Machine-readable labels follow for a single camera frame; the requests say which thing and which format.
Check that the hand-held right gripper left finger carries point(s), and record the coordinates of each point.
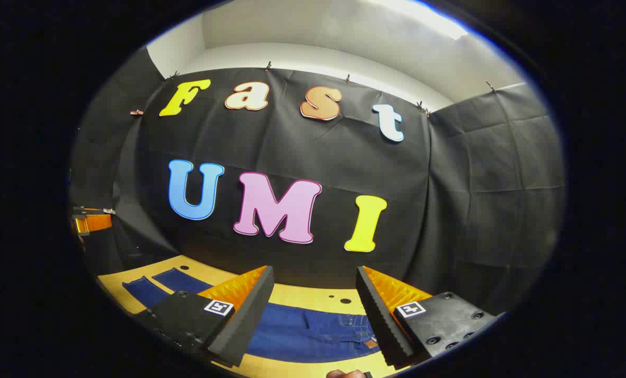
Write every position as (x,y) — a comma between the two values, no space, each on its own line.
(250,315)

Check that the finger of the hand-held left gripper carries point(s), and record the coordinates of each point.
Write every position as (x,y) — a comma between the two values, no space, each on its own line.
(97,222)

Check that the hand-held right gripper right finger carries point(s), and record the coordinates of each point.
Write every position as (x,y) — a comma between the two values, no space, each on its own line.
(381,320)

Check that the blue denim jeans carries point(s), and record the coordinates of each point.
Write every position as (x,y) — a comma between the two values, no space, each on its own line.
(302,331)

